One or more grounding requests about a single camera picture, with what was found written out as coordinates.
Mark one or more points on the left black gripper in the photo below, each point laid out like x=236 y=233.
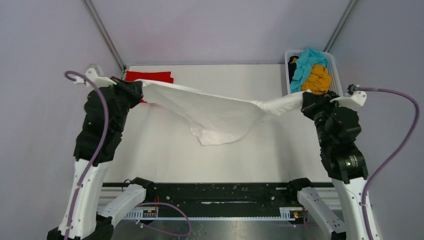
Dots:
x=134 y=88

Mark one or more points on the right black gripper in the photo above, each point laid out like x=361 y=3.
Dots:
x=311 y=101

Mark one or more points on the white t-shirt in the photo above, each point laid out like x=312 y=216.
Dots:
x=214 y=119

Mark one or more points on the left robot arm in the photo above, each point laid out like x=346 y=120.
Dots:
x=106 y=108

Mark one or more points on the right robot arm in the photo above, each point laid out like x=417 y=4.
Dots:
x=337 y=126

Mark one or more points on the white plastic laundry basket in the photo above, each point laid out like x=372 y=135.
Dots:
x=335 y=85

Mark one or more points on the folded red t-shirt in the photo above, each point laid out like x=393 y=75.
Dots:
x=134 y=79

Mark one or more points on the black t-shirt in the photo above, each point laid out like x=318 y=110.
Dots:
x=292 y=66

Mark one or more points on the teal t-shirt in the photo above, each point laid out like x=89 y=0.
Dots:
x=307 y=58

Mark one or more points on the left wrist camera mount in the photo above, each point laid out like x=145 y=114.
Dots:
x=96 y=75

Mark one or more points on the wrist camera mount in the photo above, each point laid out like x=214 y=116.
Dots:
x=96 y=75
x=353 y=102

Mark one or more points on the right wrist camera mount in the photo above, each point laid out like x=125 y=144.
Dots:
x=353 y=102

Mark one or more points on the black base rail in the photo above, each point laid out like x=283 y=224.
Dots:
x=218 y=201

